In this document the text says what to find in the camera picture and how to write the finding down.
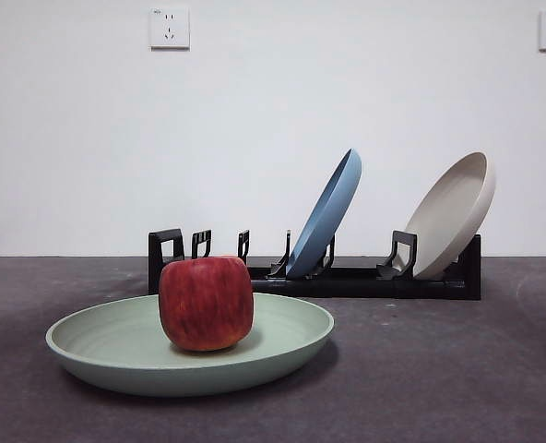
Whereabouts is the black plate rack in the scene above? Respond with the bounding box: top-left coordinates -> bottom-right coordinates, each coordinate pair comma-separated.
148,228 -> 482,302

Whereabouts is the blue round plate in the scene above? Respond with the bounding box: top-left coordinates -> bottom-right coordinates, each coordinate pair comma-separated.
285,148 -> 363,280

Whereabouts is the beige round plate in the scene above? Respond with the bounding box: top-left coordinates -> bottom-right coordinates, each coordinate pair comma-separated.
397,151 -> 497,281

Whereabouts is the red apple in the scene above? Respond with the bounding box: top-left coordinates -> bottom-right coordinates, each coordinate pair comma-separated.
158,255 -> 255,353

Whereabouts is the green round plate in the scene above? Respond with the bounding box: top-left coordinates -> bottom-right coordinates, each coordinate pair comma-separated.
44,293 -> 337,398

